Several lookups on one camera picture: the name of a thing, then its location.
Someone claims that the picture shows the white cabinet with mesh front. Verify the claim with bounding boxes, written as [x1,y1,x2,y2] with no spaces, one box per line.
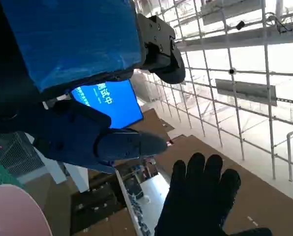
[0,131,89,194]

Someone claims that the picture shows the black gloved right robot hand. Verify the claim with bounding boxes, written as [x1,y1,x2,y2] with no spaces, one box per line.
[154,152,272,236]

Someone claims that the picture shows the pink bowl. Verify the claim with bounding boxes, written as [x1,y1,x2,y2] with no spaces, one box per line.
[0,184,53,236]

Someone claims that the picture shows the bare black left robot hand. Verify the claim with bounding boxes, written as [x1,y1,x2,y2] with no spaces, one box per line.
[0,0,186,174]

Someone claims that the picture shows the blue monitor screen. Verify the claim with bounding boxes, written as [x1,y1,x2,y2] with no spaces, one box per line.
[71,79,144,129]

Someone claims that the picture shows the white wire grid rack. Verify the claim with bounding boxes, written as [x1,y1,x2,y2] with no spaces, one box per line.
[131,0,293,182]

